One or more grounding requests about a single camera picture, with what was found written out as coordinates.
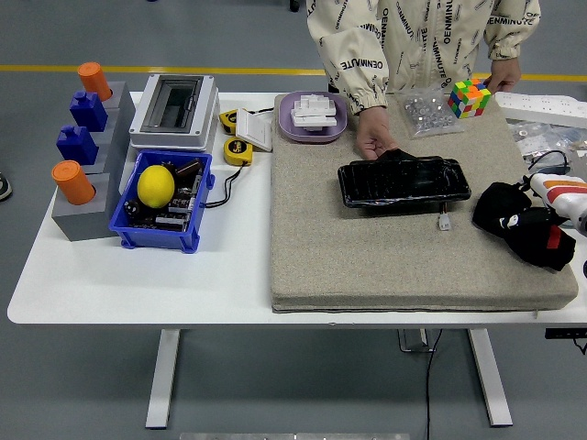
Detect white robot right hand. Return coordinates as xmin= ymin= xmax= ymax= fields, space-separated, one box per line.
xmin=497 ymin=171 xmax=587 ymax=230

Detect person's right hand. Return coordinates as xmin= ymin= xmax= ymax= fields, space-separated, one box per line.
xmin=354 ymin=109 xmax=400 ymax=161

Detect person's left hand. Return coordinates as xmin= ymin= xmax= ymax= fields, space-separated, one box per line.
xmin=482 ymin=58 xmax=523 ymax=95

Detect black rag red tag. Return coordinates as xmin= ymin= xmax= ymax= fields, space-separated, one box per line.
xmin=471 ymin=181 xmax=578 ymax=273

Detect white switch plate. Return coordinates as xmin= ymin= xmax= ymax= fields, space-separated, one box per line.
xmin=234 ymin=108 xmax=274 ymax=152

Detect grey circuit breaker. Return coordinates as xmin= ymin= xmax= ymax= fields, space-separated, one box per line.
xmin=564 ymin=145 xmax=587 ymax=181

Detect colourful puzzle cube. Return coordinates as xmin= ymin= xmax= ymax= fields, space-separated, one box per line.
xmin=447 ymin=78 xmax=493 ymax=120

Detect white power strip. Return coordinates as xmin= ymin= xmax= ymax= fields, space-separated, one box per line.
xmin=494 ymin=91 xmax=587 ymax=129

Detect clear bag metal nuts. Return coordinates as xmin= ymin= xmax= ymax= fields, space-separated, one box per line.
xmin=394 ymin=89 xmax=465 ymax=140

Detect clear bags of washers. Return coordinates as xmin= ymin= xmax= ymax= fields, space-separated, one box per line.
xmin=506 ymin=118 xmax=587 ymax=160

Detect purple tray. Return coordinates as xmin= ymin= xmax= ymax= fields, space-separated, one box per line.
xmin=278 ymin=91 xmax=349 ymax=145

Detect person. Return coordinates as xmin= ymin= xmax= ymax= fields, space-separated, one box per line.
xmin=305 ymin=0 xmax=542 ymax=116

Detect beige mat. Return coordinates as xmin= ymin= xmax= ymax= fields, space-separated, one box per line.
xmin=269 ymin=93 xmax=579 ymax=314

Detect yellow tape measure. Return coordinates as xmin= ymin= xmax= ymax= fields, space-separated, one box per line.
xmin=218 ymin=109 xmax=239 ymax=136
xmin=223 ymin=136 xmax=254 ymax=166

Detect brown cylinder capacitor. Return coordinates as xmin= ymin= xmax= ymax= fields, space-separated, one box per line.
xmin=175 ymin=158 xmax=204 ymax=178

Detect white table leg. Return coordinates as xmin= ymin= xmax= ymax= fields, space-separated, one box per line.
xmin=467 ymin=328 xmax=513 ymax=428
xmin=145 ymin=328 xmax=183 ymax=430

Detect dark circuit board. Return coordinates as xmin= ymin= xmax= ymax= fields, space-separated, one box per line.
xmin=135 ymin=172 xmax=205 ymax=230

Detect yellow lemon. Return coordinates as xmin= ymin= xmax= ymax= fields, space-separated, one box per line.
xmin=137 ymin=165 xmax=176 ymax=210

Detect blue plastic bin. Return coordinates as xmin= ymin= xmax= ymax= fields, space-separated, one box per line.
xmin=108 ymin=149 xmax=216 ymax=255

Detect orange cylinder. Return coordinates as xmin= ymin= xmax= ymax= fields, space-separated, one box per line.
xmin=77 ymin=61 xmax=113 ymax=102
xmin=50 ymin=159 xmax=96 ymax=206

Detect blue block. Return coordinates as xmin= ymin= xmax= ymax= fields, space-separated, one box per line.
xmin=56 ymin=125 xmax=99 ymax=166
xmin=69 ymin=90 xmax=109 ymax=133

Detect grey stepped holder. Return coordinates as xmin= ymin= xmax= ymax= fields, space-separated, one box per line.
xmin=50 ymin=81 xmax=138 ymax=242

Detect black looped cable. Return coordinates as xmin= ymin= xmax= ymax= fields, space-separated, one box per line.
xmin=526 ymin=149 xmax=572 ymax=178

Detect white switch parts stack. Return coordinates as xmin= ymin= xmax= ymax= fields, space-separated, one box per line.
xmin=290 ymin=93 xmax=339 ymax=133

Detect black wire pair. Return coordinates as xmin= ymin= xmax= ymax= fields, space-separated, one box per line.
xmin=201 ymin=163 xmax=244 ymax=208

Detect metal floor bracket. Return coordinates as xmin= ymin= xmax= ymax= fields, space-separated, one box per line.
xmin=397 ymin=328 xmax=437 ymax=353

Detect grey white enclosure box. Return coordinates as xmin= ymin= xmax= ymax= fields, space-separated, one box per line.
xmin=128 ymin=73 xmax=219 ymax=153

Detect black floor cable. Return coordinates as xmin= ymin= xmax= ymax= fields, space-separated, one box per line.
xmin=424 ymin=328 xmax=444 ymax=440

